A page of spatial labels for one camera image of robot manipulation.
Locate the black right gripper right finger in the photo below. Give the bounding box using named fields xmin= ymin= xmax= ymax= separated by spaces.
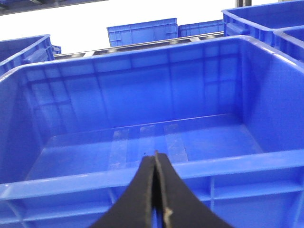
xmin=154 ymin=151 xmax=232 ymax=228

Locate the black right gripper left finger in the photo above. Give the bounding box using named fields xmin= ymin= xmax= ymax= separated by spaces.
xmin=90 ymin=156 xmax=155 ymax=228

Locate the right front blue bin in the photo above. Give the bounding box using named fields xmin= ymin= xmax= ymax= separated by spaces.
xmin=0 ymin=36 xmax=304 ymax=228

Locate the far blue crate left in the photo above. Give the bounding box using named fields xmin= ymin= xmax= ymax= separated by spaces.
xmin=107 ymin=18 xmax=178 ymax=47

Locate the blue crate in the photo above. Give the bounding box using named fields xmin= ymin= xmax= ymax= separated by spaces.
xmin=107 ymin=18 xmax=178 ymax=47
xmin=178 ymin=19 xmax=224 ymax=38

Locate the far blue crate right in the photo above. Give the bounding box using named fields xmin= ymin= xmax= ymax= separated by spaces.
xmin=178 ymin=19 xmax=224 ymax=38

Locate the left front blue bin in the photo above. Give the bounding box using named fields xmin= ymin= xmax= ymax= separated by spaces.
xmin=0 ymin=35 xmax=55 ymax=75

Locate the right neighbour blue bin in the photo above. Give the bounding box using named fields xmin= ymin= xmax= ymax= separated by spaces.
xmin=274 ymin=25 xmax=304 ymax=63

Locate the rear right blue bin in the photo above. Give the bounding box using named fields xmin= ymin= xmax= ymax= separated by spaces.
xmin=222 ymin=0 xmax=304 ymax=47

